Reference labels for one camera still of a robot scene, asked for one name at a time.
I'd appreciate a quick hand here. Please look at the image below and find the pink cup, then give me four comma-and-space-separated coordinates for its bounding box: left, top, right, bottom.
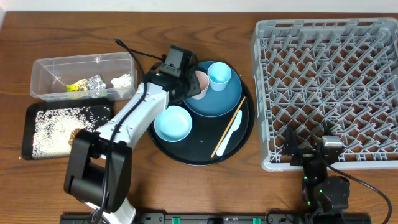
193, 71, 210, 100

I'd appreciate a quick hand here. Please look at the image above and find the light blue bowl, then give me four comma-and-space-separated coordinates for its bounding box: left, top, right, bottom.
154, 106, 193, 142

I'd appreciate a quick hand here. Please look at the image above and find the white napkin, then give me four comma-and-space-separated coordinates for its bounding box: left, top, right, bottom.
111, 73, 132, 90

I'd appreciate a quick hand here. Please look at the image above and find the yellow foil snack wrapper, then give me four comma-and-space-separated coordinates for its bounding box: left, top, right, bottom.
66, 75, 106, 92

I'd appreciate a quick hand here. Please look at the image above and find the brown walnut cookie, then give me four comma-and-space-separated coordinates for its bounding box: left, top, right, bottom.
68, 129, 81, 146

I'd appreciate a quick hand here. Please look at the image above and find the white rice pile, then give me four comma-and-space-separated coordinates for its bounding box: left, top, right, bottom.
32, 106, 112, 159

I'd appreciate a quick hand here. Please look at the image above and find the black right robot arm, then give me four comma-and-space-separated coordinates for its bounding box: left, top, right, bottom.
282, 126, 350, 223

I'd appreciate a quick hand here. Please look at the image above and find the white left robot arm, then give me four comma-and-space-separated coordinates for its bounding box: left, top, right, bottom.
64, 65, 201, 223

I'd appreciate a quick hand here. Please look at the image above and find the grey dishwasher rack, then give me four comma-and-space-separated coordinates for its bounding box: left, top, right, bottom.
250, 18, 397, 172

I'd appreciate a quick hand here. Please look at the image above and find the dark blue plate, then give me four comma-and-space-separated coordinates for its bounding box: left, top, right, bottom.
184, 66, 242, 117

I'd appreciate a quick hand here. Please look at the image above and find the light blue cup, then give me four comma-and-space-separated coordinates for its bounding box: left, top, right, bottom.
208, 62, 232, 91

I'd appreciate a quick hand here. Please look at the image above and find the light blue plastic knife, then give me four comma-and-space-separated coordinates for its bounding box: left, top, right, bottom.
216, 110, 243, 157

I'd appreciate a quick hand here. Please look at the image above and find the round black tray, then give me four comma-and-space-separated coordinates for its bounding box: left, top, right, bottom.
148, 77, 255, 166

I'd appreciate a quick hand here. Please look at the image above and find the wooden chopstick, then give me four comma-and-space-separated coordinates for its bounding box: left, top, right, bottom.
211, 96, 246, 158

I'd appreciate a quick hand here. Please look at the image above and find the black rectangular tray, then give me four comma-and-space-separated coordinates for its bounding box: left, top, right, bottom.
21, 98, 113, 160

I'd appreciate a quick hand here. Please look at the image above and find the clear plastic bin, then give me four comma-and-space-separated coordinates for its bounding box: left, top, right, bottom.
30, 52, 137, 101

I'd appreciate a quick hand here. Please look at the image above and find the black rail base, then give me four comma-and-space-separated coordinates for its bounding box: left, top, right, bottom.
60, 212, 373, 224

